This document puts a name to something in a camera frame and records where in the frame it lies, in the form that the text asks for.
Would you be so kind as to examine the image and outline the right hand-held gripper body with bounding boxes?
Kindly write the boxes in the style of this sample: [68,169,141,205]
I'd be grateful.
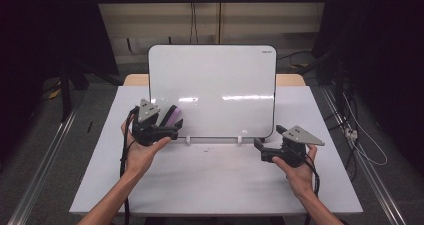
[260,125,326,169]

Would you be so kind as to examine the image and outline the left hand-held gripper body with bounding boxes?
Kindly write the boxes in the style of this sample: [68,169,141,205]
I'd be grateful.
[131,98,181,148]

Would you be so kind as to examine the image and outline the purple and black whiteboard eraser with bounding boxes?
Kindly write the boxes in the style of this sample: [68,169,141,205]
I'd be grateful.
[159,104,184,128]

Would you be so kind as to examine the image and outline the white whiteboard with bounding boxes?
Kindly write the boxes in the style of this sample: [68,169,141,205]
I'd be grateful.
[147,44,278,140]

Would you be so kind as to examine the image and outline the person's left hand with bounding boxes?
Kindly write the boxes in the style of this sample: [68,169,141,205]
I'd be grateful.
[120,118,173,181]

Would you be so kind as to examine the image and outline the person's right hand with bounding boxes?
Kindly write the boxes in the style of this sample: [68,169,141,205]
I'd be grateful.
[271,144,320,201]

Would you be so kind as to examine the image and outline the white table cover sheet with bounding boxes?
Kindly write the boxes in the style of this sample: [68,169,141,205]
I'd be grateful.
[69,84,364,218]

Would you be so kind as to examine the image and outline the black metal stand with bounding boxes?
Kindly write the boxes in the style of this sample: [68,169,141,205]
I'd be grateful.
[57,60,92,123]

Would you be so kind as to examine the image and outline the left hand-held gripper black cable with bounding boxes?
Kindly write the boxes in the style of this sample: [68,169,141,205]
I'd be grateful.
[119,106,140,225]

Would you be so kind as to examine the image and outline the hand-held gripper black cable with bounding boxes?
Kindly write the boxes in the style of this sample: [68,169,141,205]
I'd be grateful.
[119,106,140,225]
[299,158,322,225]

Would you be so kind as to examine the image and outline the right hand-held gripper black cable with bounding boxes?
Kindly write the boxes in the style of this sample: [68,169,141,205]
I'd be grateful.
[299,158,322,225]

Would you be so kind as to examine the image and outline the aluminium floor rail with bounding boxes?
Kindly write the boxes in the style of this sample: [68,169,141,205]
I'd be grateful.
[319,86,408,225]
[6,108,80,225]

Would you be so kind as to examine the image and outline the white floor cable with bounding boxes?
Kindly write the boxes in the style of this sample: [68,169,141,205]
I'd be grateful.
[342,92,390,167]

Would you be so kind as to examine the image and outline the black hanging wall cables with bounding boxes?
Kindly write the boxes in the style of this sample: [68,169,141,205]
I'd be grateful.
[189,0,200,45]

